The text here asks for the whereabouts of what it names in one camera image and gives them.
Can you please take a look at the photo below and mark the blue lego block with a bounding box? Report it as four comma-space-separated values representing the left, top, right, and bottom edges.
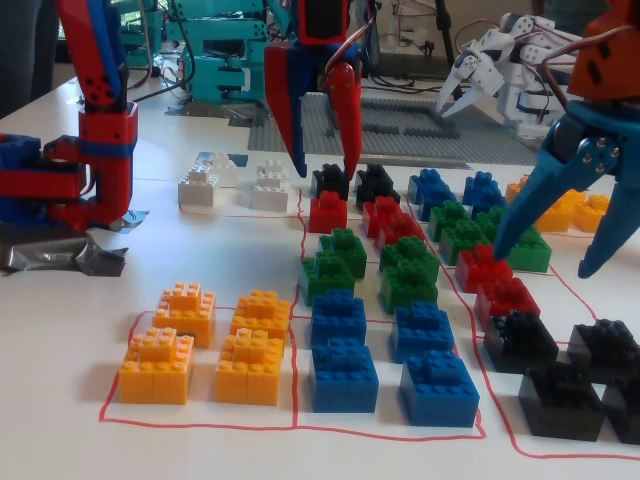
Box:
389, 299, 456, 365
407, 167, 444, 201
307, 337, 380, 415
472, 182, 506, 207
422, 179, 454, 209
309, 288, 369, 351
398, 349, 481, 429
462, 169, 499, 199

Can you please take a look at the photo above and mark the black cable bundle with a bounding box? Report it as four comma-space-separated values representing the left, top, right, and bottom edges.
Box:
362, 64, 451, 96

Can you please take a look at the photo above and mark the black stand pole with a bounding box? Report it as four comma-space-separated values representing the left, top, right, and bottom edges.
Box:
433, 0, 457, 69

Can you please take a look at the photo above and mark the grey duct tape strip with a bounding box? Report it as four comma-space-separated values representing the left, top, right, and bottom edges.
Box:
164, 99, 271, 129

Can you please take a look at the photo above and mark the grey lego baseplate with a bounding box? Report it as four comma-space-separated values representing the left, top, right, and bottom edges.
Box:
248, 92, 551, 169

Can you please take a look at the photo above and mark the crumpled grey duct tape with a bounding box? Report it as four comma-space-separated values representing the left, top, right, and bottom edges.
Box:
0, 208, 150, 279

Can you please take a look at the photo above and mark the orange lego block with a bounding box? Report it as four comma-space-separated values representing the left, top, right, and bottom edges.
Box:
571, 192, 612, 235
504, 174, 532, 206
152, 282, 219, 349
118, 327, 196, 405
230, 288, 292, 346
535, 192, 576, 234
214, 327, 286, 406

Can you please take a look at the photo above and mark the green lego block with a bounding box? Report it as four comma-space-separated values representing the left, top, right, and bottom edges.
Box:
428, 199, 474, 241
439, 219, 501, 266
319, 228, 369, 281
298, 254, 357, 307
378, 236, 441, 274
378, 264, 440, 316
474, 204, 511, 229
509, 224, 554, 274

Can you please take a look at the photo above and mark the orange blue gripper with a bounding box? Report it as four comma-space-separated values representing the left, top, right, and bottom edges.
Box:
493, 24, 640, 280

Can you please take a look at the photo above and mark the black lego block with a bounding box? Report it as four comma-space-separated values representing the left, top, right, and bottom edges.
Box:
310, 162, 350, 199
517, 362, 606, 442
599, 372, 640, 446
482, 309, 560, 374
354, 163, 401, 211
567, 318, 640, 386

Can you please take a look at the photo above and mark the red white servo wire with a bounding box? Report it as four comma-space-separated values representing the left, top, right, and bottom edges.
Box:
322, 0, 379, 86

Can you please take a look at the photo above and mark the red lego block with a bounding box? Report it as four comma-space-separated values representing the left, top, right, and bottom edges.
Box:
454, 244, 515, 295
362, 196, 401, 239
374, 212, 426, 251
308, 190, 350, 235
473, 277, 540, 331

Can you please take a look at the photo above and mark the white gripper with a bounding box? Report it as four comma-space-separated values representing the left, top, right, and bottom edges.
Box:
434, 27, 512, 120

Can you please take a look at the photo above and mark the red blue gripper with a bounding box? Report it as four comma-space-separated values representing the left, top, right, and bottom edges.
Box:
263, 0, 363, 181

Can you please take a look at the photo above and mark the white lego block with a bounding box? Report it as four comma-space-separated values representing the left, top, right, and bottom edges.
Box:
177, 164, 221, 207
251, 174, 291, 211
255, 158, 289, 180
207, 152, 240, 189

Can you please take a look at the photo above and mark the white brown servo wire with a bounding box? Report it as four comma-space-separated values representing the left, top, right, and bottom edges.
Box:
539, 27, 604, 119

